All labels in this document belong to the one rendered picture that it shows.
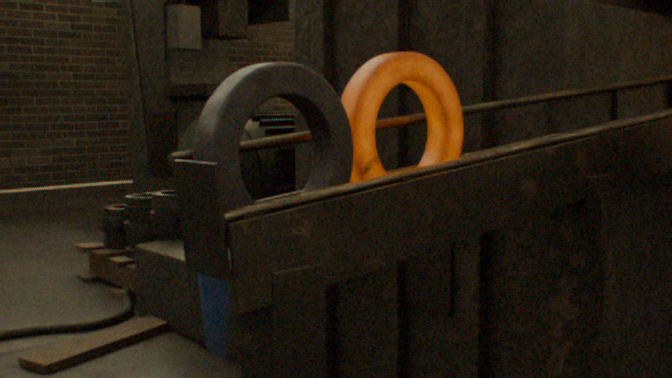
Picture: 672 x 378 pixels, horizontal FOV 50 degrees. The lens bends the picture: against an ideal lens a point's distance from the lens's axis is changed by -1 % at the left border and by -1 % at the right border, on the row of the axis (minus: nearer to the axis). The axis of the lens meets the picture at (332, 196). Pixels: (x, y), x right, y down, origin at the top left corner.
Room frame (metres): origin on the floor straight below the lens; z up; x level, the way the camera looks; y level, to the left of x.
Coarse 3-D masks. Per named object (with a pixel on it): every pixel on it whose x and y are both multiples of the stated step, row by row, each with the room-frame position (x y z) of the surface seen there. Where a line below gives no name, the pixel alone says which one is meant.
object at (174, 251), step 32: (192, 128) 2.20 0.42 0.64; (256, 128) 2.18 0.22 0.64; (288, 128) 2.22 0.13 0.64; (256, 160) 2.08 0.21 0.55; (288, 160) 2.15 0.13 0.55; (256, 192) 2.07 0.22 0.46; (288, 192) 2.16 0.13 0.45; (160, 256) 2.29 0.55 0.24; (160, 288) 2.29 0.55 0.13; (192, 288) 2.14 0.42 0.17; (192, 320) 2.14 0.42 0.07
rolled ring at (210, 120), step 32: (256, 64) 0.72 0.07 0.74; (288, 64) 0.72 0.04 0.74; (224, 96) 0.67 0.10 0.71; (256, 96) 0.69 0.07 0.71; (288, 96) 0.73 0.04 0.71; (320, 96) 0.75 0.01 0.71; (224, 128) 0.67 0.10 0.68; (320, 128) 0.76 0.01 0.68; (224, 160) 0.66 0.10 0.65; (320, 160) 0.77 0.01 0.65; (352, 160) 0.78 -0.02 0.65; (224, 192) 0.66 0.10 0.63
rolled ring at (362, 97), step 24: (360, 72) 0.82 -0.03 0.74; (384, 72) 0.81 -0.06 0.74; (408, 72) 0.84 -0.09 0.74; (432, 72) 0.86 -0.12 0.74; (360, 96) 0.79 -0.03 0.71; (384, 96) 0.81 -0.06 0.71; (432, 96) 0.87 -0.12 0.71; (456, 96) 0.89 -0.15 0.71; (360, 120) 0.79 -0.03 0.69; (432, 120) 0.89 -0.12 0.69; (456, 120) 0.89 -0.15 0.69; (360, 144) 0.79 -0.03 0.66; (432, 144) 0.89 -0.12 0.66; (456, 144) 0.89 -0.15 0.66; (360, 168) 0.79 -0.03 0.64
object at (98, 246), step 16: (160, 192) 2.59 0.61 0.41; (112, 208) 2.91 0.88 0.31; (128, 208) 2.71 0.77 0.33; (144, 208) 2.69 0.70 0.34; (160, 208) 2.51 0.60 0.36; (176, 208) 2.49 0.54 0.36; (112, 224) 2.86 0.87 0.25; (128, 224) 2.71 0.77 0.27; (144, 224) 2.69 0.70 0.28; (160, 224) 2.52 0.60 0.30; (176, 224) 2.51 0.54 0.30; (112, 240) 2.88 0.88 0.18; (128, 240) 2.71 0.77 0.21; (144, 240) 2.68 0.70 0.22; (160, 240) 2.54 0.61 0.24; (96, 256) 2.81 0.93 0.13; (112, 256) 2.81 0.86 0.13; (128, 256) 2.71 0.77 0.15; (96, 272) 2.96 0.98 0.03; (112, 272) 2.82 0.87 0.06; (128, 272) 2.69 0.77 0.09
